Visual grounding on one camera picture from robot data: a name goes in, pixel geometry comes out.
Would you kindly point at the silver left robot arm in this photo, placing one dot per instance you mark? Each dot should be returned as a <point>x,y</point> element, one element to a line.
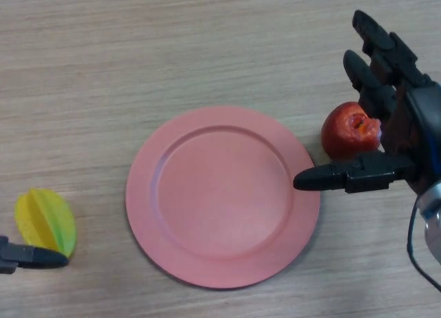
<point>432,221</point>

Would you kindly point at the pink round plate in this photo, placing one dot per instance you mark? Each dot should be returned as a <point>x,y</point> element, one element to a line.
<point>222,199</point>

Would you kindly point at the yellow green starfruit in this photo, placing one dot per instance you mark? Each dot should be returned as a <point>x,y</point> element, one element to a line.
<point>44,221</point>

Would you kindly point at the red apple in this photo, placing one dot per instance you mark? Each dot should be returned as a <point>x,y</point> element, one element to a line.
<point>341,132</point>

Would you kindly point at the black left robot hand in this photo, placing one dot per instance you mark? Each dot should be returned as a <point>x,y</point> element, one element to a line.
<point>31,256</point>

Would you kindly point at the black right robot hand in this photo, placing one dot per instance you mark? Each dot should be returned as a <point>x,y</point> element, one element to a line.
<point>403,125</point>

